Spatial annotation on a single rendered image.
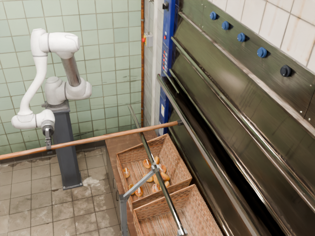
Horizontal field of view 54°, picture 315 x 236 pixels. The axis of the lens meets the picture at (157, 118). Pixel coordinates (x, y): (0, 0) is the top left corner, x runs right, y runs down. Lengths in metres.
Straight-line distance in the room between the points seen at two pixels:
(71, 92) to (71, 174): 1.01
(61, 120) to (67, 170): 0.63
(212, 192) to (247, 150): 0.59
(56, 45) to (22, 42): 0.96
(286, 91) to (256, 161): 0.42
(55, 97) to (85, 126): 1.00
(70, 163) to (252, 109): 2.16
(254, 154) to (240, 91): 0.32
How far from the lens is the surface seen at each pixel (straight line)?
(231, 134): 1.74
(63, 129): 2.96
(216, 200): 2.11
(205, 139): 1.85
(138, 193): 2.55
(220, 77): 1.75
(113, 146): 3.02
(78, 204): 3.34
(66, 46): 2.24
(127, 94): 3.54
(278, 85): 1.37
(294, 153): 1.33
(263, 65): 1.44
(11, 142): 3.79
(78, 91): 2.67
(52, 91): 2.74
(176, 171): 2.60
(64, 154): 3.16
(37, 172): 3.76
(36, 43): 2.29
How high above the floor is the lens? 2.60
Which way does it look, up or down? 37 degrees down
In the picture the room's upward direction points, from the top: 2 degrees clockwise
